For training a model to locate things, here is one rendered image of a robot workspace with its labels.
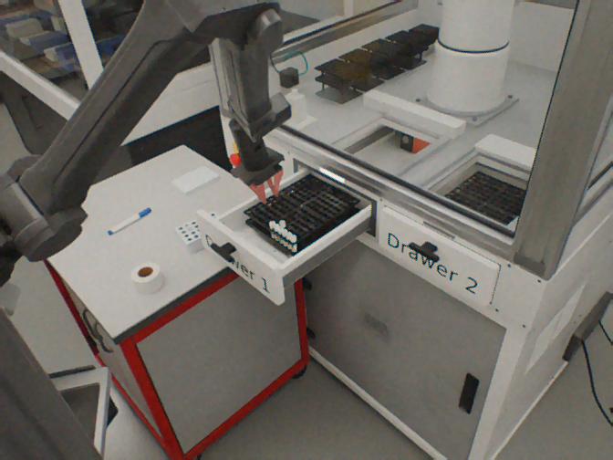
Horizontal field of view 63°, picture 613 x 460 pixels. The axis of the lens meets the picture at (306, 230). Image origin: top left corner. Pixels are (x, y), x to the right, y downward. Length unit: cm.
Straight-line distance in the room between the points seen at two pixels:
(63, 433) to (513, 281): 90
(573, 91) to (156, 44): 58
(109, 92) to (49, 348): 187
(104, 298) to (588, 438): 157
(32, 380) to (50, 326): 221
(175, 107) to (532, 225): 131
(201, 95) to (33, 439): 174
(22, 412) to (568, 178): 81
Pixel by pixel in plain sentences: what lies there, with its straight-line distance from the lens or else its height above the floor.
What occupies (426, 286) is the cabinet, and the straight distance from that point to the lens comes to 123.
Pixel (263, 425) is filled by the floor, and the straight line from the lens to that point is 187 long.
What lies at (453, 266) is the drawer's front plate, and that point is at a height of 88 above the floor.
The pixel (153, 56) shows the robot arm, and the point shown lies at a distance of 54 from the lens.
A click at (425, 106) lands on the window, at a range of 100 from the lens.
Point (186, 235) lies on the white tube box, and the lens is 135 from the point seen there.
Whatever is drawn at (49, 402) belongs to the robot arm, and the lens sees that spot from 26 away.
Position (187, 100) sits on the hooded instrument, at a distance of 190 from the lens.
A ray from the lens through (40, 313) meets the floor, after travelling 253.
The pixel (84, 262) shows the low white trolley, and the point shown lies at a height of 76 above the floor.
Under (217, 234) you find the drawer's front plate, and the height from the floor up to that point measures 91.
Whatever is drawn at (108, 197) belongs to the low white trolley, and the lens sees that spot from 165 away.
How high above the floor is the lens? 162
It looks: 39 degrees down
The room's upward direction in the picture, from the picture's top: 4 degrees counter-clockwise
